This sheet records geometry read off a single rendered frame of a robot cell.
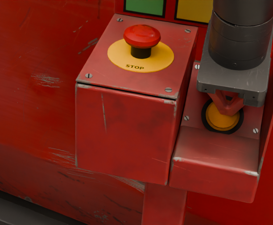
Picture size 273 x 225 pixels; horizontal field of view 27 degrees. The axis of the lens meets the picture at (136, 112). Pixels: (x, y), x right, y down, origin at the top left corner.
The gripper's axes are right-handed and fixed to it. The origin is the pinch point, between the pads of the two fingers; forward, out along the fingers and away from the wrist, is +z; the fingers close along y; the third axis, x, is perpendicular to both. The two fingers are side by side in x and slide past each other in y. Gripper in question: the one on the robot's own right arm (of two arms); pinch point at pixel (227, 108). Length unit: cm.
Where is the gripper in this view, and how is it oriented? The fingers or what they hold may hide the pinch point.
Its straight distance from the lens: 62.9
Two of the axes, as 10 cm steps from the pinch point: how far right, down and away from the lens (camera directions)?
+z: 0.2, 6.3, 7.8
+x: -9.7, -1.7, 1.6
